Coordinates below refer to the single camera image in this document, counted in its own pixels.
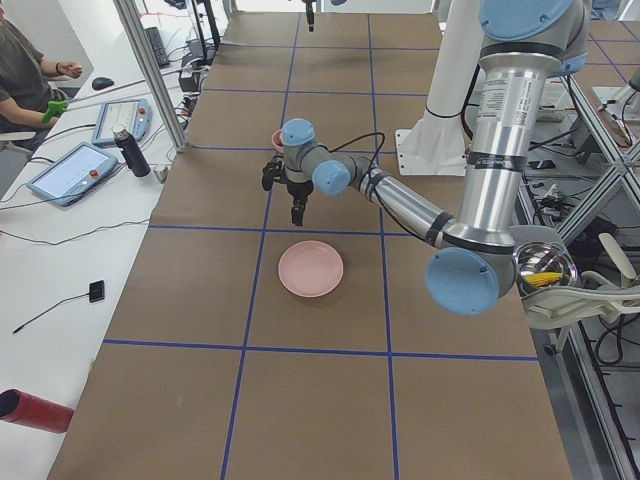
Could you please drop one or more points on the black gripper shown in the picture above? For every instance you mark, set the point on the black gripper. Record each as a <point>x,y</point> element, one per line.
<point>299,190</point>

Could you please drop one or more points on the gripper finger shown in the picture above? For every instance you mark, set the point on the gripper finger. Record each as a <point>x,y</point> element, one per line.
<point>310,14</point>

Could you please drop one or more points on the pink bowl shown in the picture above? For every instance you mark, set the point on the pink bowl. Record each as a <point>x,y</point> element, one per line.
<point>277,141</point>

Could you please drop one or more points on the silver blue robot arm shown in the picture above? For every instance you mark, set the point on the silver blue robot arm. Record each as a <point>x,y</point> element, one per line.
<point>524,44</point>

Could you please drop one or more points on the pink plate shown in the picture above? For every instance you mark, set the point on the pink plate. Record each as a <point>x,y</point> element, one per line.
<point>310,269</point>

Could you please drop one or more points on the steel bowl with corn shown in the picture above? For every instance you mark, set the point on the steel bowl with corn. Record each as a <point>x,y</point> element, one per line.
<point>542,264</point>

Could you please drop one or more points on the black keyboard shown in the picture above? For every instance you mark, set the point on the black keyboard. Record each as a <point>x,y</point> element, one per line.
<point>157,46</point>

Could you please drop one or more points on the black water bottle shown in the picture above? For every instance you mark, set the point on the black water bottle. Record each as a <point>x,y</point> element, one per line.
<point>130,151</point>

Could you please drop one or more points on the far blue teach pendant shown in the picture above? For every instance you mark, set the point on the far blue teach pendant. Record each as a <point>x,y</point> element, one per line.
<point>134,115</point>

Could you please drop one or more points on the blue teach pendant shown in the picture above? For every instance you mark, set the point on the blue teach pendant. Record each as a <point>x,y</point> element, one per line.
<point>69,178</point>
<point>134,115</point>

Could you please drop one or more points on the small black square pad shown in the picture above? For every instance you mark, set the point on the small black square pad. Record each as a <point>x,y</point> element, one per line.
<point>96,291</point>

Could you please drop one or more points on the black computer mouse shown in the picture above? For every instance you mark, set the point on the black computer mouse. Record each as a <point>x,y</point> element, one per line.
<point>101,83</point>

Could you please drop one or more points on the near blue teach pendant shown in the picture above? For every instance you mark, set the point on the near blue teach pendant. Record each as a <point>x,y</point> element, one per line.
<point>69,178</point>

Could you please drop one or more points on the white office chair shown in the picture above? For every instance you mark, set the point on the white office chair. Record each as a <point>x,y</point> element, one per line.
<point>557,306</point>

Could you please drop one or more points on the seated person in grey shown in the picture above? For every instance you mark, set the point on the seated person in grey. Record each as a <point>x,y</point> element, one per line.
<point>25,88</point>

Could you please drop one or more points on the red cylinder tube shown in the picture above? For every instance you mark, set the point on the red cylinder tube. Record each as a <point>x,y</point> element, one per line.
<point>21,408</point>

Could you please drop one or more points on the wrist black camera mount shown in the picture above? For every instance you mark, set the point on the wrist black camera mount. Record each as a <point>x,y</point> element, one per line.
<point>273,173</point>

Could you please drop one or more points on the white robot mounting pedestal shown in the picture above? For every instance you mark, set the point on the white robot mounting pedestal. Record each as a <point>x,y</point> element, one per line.
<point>435,145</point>

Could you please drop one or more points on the aluminium frame post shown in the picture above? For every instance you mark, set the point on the aluminium frame post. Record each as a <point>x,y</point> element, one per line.
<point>129,17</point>

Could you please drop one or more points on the green handled grabber stick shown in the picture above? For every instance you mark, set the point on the green handled grabber stick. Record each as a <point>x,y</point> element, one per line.
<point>57,107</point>

